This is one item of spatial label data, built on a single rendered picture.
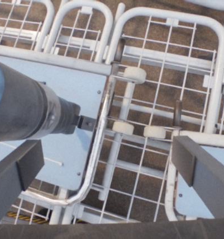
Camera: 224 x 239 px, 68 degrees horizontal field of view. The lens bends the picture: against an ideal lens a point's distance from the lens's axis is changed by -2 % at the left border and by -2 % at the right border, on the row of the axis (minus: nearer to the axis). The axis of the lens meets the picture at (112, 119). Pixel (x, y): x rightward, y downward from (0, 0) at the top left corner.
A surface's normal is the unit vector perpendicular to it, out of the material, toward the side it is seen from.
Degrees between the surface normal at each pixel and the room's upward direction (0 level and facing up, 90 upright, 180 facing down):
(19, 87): 88
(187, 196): 1
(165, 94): 0
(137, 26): 0
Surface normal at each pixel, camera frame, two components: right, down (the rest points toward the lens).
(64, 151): -0.14, -0.07
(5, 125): 0.83, 0.54
